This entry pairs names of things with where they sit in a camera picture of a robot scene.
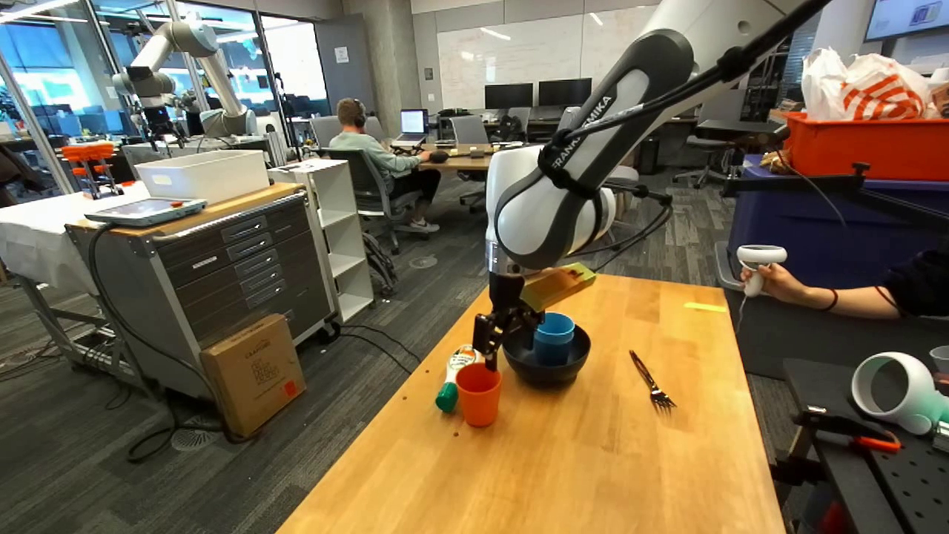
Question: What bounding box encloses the black perforated workbench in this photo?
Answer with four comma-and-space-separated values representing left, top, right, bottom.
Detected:
784, 355, 949, 534

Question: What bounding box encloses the yellow wrist camera block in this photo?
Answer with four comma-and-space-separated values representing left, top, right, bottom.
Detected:
520, 261, 598, 316

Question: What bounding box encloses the white orange plastic bag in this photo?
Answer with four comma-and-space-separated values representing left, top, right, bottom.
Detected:
797, 47, 949, 125

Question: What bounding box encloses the black office chair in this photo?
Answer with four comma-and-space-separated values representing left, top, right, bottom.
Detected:
323, 145, 403, 255

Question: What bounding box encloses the cardboard box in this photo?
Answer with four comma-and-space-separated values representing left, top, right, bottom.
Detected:
198, 312, 308, 444

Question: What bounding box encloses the large wall whiteboard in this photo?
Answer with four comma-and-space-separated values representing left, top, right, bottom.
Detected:
435, 3, 655, 113

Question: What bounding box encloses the orange machine part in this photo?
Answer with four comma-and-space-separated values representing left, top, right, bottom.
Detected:
57, 138, 121, 185

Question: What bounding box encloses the white shelf unit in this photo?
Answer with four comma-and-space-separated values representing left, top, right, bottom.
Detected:
285, 157, 379, 326

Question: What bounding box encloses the wooden office table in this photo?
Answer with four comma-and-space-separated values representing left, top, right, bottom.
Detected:
395, 138, 498, 215

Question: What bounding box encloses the open laptop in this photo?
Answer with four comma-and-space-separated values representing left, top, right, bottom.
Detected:
397, 105, 431, 142

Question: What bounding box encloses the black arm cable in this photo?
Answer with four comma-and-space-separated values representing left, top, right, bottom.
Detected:
538, 0, 834, 274

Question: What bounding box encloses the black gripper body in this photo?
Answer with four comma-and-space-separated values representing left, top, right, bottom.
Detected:
486, 270, 542, 335

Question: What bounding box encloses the white plastic bin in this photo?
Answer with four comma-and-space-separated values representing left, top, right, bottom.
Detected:
133, 148, 272, 206

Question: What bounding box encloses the orange handled tool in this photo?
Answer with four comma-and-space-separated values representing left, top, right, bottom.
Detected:
790, 405, 905, 457

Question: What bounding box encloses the grey tote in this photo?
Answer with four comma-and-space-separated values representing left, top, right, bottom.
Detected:
715, 266, 949, 378

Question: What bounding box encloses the wall mounted screen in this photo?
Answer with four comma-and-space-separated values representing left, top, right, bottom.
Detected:
862, 0, 949, 40

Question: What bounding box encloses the blue bin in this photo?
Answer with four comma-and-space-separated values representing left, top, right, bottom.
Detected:
726, 157, 949, 291

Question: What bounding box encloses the operator hand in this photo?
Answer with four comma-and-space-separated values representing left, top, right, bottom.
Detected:
750, 261, 827, 312

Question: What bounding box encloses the white covered table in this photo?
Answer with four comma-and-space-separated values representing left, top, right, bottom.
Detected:
0, 180, 152, 387

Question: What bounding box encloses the grey drawer cabinet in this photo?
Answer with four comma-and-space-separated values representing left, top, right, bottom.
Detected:
65, 180, 337, 402

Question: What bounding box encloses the white bottle green cap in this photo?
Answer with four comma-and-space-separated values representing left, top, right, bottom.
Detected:
434, 344, 483, 414

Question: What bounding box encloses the light blue cup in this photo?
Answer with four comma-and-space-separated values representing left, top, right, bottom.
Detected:
532, 312, 578, 349

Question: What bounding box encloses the white VR controller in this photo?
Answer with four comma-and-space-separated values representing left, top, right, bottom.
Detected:
735, 239, 793, 300

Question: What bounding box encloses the black monitor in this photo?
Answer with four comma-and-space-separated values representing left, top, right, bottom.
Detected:
483, 79, 538, 113
533, 76, 594, 108

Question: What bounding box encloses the grey tablet device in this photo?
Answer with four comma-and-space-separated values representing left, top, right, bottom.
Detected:
84, 193, 210, 231

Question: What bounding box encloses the black floor cable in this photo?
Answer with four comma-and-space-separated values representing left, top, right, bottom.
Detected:
87, 221, 232, 469

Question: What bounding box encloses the white mug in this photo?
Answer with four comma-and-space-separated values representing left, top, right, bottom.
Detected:
849, 349, 944, 439

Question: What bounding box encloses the seated person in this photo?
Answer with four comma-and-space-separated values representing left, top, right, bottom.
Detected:
327, 95, 444, 236

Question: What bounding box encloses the black bowl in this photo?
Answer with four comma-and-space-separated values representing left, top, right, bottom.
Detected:
500, 320, 594, 387

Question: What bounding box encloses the operator forearm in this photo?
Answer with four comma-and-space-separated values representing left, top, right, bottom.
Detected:
818, 245, 949, 320

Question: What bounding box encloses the orange bin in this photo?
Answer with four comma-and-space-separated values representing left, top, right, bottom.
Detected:
784, 113, 949, 182

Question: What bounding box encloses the orange cup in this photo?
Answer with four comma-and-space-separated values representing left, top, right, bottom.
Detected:
455, 362, 503, 429

